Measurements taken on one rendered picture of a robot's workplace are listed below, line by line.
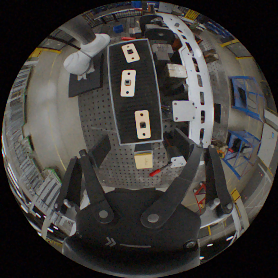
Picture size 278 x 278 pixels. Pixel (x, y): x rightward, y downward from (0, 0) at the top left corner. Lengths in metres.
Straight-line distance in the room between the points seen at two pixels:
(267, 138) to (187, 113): 7.90
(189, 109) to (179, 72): 0.16
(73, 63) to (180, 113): 0.70
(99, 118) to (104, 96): 0.19
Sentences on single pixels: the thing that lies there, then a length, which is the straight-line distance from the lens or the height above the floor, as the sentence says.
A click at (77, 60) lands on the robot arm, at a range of 0.72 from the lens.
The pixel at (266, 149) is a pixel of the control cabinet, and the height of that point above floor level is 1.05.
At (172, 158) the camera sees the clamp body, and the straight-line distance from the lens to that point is 0.47.
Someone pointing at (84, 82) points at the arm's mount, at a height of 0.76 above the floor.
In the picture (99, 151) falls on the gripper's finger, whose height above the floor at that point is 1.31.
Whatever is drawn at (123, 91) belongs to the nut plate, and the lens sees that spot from 0.28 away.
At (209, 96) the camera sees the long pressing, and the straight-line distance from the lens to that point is 0.57.
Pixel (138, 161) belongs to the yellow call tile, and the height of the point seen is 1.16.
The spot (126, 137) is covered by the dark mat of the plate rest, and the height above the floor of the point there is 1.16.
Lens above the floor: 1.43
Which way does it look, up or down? 68 degrees down
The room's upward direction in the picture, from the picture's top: 174 degrees counter-clockwise
